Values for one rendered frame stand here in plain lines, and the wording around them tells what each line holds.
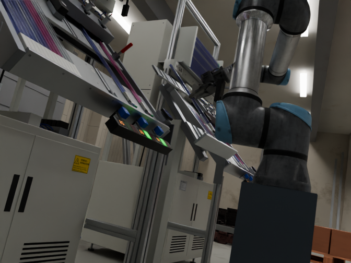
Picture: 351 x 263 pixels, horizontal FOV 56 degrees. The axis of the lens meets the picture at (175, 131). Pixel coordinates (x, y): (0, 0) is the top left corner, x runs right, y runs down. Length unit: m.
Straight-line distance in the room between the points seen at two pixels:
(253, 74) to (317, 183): 10.14
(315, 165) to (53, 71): 10.54
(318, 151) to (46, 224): 10.31
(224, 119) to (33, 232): 0.78
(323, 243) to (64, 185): 3.76
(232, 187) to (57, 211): 10.08
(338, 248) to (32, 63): 4.20
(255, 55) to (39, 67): 0.59
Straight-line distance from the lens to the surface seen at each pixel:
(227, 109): 0.91
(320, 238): 4.65
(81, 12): 1.46
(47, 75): 0.86
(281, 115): 0.93
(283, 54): 1.31
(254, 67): 1.00
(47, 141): 1.26
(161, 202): 1.57
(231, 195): 11.23
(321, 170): 11.11
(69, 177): 1.36
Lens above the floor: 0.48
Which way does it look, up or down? 11 degrees up
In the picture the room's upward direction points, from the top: 11 degrees clockwise
